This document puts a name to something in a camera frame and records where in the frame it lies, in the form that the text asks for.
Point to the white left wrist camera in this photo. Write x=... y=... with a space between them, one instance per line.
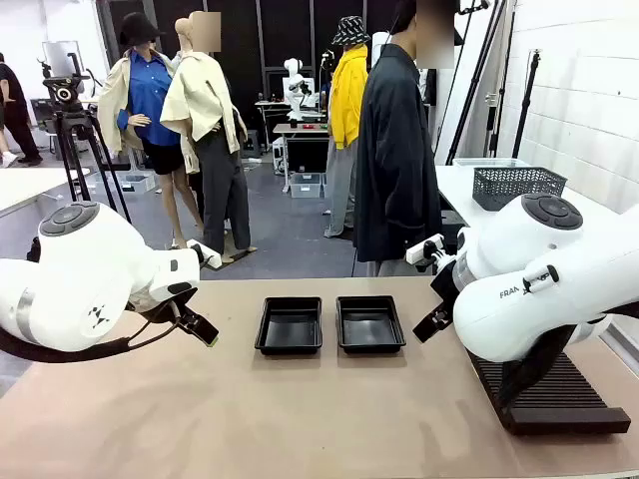
x=207 y=257

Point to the long white table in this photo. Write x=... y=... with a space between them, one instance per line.
x=25 y=187

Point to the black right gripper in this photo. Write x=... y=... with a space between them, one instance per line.
x=443 y=287

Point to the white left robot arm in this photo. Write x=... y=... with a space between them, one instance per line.
x=75 y=279

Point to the black stand legs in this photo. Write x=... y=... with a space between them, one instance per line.
x=474 y=85

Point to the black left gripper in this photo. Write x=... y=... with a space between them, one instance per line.
x=172 y=307

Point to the thin black light stand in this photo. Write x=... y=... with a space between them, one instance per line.
x=526 y=100

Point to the black plastic ESD tray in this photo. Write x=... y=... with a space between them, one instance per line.
x=289 y=327
x=370 y=325

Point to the black brimmed hat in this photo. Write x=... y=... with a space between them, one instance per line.
x=137 y=27

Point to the person in black clothes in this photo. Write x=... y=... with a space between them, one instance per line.
x=15 y=110

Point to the mannequin in blue shirt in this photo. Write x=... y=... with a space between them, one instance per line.
x=147 y=100

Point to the clear plastic box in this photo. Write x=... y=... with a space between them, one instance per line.
x=489 y=162

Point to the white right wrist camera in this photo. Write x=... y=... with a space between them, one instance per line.
x=422 y=252

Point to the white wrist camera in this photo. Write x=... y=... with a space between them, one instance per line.
x=207 y=257
x=422 y=252

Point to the person in black coat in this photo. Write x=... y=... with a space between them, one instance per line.
x=394 y=149

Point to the clear storage bin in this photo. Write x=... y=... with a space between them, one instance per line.
x=305 y=185
x=137 y=184

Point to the mannequin in yellow hoodie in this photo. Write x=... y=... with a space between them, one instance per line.
x=347 y=100

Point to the black slotted board rack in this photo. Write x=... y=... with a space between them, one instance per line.
x=559 y=399

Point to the patterned bucket hat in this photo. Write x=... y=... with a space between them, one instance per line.
x=351 y=31

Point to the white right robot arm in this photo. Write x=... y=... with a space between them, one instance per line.
x=549 y=259

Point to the black camera tripod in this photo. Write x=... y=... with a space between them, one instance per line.
x=67 y=135

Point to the grey mesh basket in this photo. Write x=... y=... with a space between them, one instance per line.
x=519 y=187

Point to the mannequin in beige jacket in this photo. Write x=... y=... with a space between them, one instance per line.
x=199 y=100

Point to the dark desk with items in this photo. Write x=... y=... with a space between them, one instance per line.
x=304 y=149

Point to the white work table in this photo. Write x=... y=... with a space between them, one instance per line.
x=459 y=184

